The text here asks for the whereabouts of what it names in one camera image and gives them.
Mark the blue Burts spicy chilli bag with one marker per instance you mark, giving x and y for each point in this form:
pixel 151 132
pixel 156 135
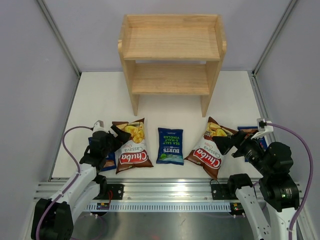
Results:
pixel 261 140

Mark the Chuba cassava chips bag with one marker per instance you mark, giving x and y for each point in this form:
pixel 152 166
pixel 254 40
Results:
pixel 134 153
pixel 206 153

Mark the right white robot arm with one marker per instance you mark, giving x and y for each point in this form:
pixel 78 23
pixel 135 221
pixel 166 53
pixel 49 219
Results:
pixel 278 189

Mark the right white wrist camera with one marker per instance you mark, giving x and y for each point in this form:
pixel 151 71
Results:
pixel 264 128

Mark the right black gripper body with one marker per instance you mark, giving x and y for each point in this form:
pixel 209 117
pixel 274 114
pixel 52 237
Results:
pixel 249 148

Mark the white slotted cable duct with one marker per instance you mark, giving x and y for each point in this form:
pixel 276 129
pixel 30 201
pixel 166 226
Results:
pixel 162 207

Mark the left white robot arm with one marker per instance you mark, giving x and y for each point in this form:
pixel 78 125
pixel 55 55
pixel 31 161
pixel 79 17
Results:
pixel 54 217

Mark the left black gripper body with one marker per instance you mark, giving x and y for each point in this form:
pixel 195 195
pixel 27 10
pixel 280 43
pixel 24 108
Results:
pixel 111 145

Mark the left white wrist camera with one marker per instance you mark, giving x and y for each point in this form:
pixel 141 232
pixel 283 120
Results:
pixel 98 127

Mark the aluminium mounting rail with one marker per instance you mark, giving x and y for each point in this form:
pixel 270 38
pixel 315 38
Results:
pixel 144 189

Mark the wooden two-tier shelf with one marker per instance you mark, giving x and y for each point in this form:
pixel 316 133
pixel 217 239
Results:
pixel 177 54

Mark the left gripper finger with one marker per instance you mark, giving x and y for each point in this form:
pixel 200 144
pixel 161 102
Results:
pixel 121 139
pixel 118 131

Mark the blue Burts sea salt bag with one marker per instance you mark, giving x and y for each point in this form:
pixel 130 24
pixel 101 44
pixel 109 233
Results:
pixel 170 150

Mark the blue Burts bag left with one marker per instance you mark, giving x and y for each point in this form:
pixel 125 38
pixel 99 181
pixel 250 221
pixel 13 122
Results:
pixel 100 153

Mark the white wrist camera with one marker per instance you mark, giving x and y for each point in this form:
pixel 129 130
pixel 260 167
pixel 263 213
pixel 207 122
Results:
pixel 264 128
pixel 98 127

